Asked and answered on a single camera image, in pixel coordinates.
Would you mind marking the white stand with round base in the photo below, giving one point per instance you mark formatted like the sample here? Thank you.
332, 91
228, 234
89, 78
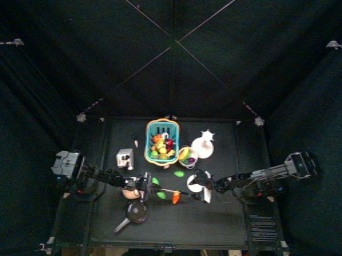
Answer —
202, 150

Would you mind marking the green toy fruit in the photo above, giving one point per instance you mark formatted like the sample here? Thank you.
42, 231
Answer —
154, 154

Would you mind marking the orange toy fruit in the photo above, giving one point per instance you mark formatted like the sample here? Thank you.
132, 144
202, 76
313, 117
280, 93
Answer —
157, 138

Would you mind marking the white text label sticker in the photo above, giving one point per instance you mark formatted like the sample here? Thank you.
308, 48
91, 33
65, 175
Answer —
262, 228

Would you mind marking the small white plate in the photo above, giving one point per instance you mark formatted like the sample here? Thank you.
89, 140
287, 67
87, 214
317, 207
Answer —
193, 187

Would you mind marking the yellow toy banana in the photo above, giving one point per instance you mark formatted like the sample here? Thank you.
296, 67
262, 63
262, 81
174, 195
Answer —
184, 154

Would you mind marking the small pale stick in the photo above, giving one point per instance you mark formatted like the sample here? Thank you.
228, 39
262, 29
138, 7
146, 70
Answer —
136, 143

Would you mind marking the purple toy fruit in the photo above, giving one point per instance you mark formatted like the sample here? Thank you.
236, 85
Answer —
192, 161

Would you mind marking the toy frying pan black inside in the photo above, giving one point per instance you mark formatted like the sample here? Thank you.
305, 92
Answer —
137, 213

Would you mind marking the small bowl of toy fruit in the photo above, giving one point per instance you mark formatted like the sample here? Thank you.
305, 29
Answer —
188, 166

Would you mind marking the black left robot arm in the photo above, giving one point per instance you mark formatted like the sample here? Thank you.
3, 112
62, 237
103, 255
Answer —
107, 176

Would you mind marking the red toy pepper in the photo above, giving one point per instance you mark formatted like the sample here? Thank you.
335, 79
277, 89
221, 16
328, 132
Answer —
170, 144

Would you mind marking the teal basket orange rim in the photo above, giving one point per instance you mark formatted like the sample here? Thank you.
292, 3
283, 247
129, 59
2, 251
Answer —
154, 128

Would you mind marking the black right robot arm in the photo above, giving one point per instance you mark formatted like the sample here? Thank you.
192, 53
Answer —
268, 173

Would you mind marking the yellow toy fruit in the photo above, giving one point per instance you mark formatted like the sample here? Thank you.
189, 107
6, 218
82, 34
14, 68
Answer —
161, 147

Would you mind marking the yellow toy corn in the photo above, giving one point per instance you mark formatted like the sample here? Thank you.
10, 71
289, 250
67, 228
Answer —
170, 153

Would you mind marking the grey frame corner bracket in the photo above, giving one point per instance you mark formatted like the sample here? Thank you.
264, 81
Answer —
333, 44
81, 117
260, 121
17, 42

